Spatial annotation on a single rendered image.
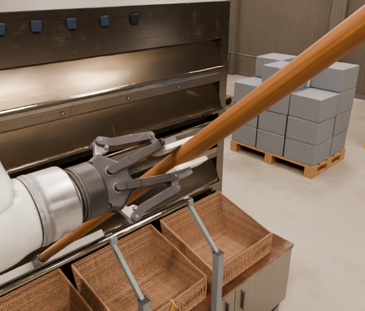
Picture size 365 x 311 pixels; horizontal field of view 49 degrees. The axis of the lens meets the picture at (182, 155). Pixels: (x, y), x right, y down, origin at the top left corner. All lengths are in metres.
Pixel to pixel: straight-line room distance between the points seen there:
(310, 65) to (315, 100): 4.35
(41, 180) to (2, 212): 0.06
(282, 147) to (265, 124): 0.36
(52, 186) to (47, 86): 1.39
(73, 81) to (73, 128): 0.23
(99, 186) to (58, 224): 0.07
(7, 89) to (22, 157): 0.30
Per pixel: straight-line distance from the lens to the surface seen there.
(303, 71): 0.46
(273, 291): 2.94
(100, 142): 0.57
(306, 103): 4.87
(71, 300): 2.26
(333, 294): 3.45
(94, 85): 1.97
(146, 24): 2.13
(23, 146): 1.89
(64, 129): 1.97
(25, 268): 1.55
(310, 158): 5.02
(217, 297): 2.24
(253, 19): 10.09
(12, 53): 1.79
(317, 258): 3.77
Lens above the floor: 2.21
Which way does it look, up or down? 24 degrees down
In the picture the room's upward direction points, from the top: straight up
